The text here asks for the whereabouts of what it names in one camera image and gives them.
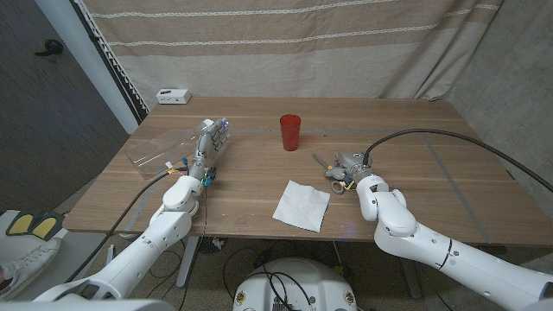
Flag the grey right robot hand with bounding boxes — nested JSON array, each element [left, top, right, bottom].
[[324, 149, 375, 185]]

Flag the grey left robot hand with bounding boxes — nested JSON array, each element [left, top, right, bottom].
[[188, 117, 232, 181]]

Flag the grey orange handled scissors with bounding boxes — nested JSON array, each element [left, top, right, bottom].
[[311, 153, 356, 195]]

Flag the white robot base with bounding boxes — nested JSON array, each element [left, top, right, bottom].
[[232, 257, 359, 311]]

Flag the clear plastic bottle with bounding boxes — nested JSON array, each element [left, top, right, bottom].
[[124, 119, 215, 181]]

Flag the white tissue sheet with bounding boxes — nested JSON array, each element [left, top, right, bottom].
[[271, 180, 332, 233]]

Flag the red plastic cup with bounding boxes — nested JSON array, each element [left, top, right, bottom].
[[279, 113, 302, 152]]

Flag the white power box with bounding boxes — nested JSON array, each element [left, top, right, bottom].
[[156, 88, 192, 105]]

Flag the beige striped curtain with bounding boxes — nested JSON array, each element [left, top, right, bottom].
[[81, 0, 505, 101]]

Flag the white table leg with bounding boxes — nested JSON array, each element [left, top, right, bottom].
[[175, 236, 200, 289]]

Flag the grey table leg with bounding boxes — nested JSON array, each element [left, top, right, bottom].
[[400, 257, 423, 300]]

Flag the dark wooden door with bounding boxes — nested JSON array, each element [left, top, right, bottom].
[[0, 0, 130, 215]]

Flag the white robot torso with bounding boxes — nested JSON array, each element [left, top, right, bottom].
[[0, 299, 176, 311]]

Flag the white sneaker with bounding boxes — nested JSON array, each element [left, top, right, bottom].
[[0, 237, 63, 300]]

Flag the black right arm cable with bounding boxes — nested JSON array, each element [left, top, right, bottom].
[[362, 128, 553, 194]]

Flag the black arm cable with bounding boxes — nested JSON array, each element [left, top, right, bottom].
[[362, 128, 553, 194], [64, 167, 189, 284]]

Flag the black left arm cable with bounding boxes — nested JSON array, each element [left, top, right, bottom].
[[64, 167, 189, 284]]

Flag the black door handle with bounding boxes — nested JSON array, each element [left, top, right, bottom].
[[34, 39, 65, 57]]

